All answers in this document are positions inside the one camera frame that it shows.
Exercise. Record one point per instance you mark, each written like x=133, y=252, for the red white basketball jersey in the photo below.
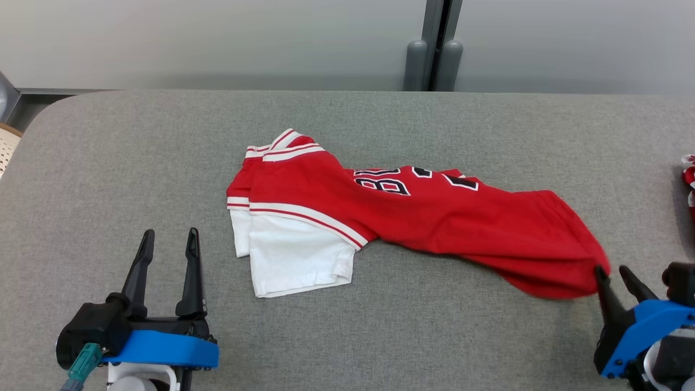
x=434, y=217

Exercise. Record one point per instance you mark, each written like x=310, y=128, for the blue left camera bracket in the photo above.
x=163, y=350

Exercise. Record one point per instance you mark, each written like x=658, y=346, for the red white printed garment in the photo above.
x=690, y=179

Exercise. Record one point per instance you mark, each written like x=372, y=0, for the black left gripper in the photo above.
x=174, y=325

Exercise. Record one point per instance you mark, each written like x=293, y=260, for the beige laundry basket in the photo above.
x=8, y=149

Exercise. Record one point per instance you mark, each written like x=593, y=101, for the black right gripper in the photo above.
x=608, y=342

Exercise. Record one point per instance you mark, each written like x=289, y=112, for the blue right camera bracket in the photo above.
x=646, y=320

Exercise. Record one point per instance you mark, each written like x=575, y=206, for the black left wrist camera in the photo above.
x=92, y=331

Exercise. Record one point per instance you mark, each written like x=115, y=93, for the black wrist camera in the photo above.
x=681, y=282
x=92, y=331

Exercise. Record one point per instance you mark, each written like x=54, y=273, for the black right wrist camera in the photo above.
x=681, y=282

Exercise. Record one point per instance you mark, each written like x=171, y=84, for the blue camera bracket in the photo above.
x=163, y=350
x=646, y=320

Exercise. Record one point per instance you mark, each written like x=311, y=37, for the grey partition post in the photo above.
x=417, y=65
x=450, y=65

